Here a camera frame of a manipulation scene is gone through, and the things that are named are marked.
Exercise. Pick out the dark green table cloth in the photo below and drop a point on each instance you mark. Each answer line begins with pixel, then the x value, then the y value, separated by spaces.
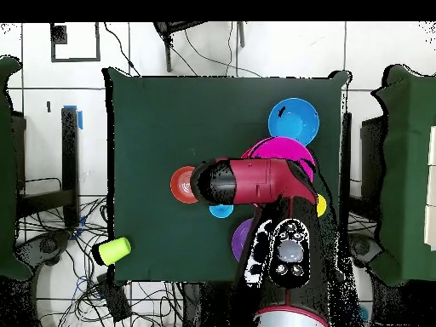
pixel 204 102

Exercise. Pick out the blue tape strip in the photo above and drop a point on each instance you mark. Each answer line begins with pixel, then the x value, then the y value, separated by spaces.
pixel 80 120

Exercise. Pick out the light green cup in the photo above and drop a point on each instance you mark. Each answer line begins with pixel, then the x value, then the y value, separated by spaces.
pixel 114 251

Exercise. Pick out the yellow cup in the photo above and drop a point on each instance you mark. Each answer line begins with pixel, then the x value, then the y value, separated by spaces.
pixel 321 205

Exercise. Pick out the black camera tripod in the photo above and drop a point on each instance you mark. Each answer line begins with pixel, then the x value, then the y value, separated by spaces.
pixel 168 54

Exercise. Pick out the small orange bowl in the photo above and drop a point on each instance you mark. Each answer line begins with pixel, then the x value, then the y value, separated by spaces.
pixel 180 184

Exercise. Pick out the large light blue bowl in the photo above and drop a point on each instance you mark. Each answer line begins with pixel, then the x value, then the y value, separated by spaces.
pixel 294 119

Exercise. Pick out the large pink bowl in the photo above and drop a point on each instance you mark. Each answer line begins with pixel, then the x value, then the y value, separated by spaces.
pixel 279 148

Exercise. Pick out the green cloth side table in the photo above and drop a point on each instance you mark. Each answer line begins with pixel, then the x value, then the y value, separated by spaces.
pixel 408 153
pixel 6 170

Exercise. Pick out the light blue cup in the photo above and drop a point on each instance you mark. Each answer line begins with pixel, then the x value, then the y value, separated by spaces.
pixel 221 210

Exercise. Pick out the purple bowl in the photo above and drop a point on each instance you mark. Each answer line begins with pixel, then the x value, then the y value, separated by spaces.
pixel 240 238

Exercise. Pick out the light blue round object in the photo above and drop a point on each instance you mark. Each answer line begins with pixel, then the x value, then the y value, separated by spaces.
pixel 365 314

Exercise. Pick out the black rectangular box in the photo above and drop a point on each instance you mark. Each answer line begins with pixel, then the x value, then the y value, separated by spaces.
pixel 114 298

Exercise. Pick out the black metal frame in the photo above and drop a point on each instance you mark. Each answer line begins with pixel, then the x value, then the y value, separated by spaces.
pixel 70 163

